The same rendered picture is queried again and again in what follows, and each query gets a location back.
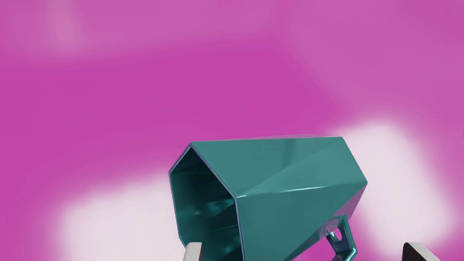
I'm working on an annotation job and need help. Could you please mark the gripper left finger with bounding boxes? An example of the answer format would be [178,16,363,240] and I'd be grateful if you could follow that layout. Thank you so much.
[183,242,203,261]

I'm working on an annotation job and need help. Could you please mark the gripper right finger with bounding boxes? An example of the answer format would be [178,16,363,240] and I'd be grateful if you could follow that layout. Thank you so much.
[402,242,441,261]

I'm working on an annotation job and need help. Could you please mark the teal faceted mug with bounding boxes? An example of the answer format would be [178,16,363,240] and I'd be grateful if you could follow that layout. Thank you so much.
[169,136,368,261]

